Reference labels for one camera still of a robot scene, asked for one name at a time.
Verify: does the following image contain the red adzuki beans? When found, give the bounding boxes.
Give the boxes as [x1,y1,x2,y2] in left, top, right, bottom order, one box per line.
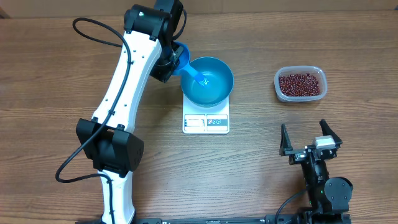
[278,73,320,96]

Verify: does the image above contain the blue plastic measuring scoop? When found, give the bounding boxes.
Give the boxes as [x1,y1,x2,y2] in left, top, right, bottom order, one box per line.
[173,42,210,88]

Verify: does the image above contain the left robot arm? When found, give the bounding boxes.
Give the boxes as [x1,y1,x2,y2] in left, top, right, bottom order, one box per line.
[76,1,186,223]

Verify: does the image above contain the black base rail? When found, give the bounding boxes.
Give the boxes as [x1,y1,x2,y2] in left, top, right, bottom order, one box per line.
[75,214,352,224]

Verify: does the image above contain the teal round bowl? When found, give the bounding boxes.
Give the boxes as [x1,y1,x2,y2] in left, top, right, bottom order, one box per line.
[180,57,234,107]

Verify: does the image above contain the clear plastic food container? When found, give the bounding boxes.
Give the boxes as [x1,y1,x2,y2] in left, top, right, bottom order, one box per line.
[274,65,328,103]

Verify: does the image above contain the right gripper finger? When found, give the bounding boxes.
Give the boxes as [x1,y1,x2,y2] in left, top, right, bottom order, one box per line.
[319,119,343,148]
[279,124,293,156]

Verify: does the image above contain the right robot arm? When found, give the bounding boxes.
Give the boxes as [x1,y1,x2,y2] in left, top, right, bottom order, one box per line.
[274,119,353,223]

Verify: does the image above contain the white digital kitchen scale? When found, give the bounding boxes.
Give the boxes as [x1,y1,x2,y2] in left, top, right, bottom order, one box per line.
[182,95,230,134]

